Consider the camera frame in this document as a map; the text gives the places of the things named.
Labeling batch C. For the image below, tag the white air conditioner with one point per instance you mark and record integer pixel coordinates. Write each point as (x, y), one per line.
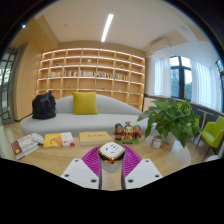
(160, 45)

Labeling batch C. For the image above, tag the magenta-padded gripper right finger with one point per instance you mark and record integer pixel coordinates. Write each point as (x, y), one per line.
(143, 173)

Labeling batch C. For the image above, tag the yellow cushion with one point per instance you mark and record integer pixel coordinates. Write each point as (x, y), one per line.
(85, 103)

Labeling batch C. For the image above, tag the flat yellow book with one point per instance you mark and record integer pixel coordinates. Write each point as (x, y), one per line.
(95, 137)

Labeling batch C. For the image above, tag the open book with red cover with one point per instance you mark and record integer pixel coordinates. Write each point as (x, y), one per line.
(24, 146)

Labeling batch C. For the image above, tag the wooden shelf unit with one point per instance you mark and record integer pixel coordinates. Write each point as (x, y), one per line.
(88, 83)

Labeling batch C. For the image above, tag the small white pink cup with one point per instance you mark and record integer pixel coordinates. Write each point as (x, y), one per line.
(156, 142)

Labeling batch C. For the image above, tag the yellow orange book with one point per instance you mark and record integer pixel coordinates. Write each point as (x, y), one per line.
(52, 140)

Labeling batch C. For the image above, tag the green potted plant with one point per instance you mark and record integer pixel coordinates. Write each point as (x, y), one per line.
(173, 116)

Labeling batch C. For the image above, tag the white curtain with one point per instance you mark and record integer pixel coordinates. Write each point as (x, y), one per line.
(161, 75)
(203, 86)

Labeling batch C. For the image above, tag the long ceiling light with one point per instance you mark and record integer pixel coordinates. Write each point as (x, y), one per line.
(107, 27)

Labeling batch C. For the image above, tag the glass door with dark frame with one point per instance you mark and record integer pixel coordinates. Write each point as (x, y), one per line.
(8, 86)

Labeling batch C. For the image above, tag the white red book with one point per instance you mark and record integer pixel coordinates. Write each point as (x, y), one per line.
(68, 139)

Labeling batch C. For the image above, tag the lime green chair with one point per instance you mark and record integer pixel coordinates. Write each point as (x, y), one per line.
(213, 133)

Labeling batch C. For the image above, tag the black framed window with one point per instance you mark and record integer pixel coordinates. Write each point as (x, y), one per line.
(180, 78)

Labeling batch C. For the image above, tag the grey curved sofa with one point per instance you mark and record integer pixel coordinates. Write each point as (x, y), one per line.
(110, 115)

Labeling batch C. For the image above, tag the black backpack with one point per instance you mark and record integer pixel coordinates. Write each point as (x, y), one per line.
(44, 106)

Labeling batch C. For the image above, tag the three colourful figurines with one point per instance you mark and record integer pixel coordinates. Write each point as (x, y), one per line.
(128, 132)

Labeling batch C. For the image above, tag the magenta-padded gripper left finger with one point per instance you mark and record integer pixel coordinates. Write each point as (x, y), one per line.
(78, 173)

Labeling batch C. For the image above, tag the white charger with orange band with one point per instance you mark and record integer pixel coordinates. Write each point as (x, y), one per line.
(111, 152)

